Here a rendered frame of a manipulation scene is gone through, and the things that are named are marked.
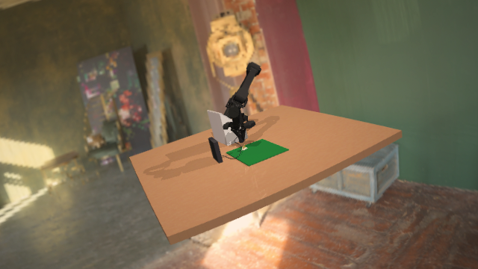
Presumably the green circuit board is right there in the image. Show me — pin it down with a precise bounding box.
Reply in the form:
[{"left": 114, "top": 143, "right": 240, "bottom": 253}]
[{"left": 226, "top": 139, "right": 289, "bottom": 166}]

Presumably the black computer fan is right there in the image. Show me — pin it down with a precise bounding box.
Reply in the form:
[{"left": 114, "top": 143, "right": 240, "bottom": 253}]
[{"left": 208, "top": 137, "right": 223, "bottom": 164}]

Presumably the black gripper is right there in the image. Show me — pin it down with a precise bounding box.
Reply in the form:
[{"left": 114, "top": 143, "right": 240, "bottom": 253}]
[{"left": 223, "top": 112, "right": 255, "bottom": 140}]

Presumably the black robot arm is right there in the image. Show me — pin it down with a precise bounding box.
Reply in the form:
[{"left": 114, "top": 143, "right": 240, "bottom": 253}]
[{"left": 224, "top": 62, "right": 261, "bottom": 119}]

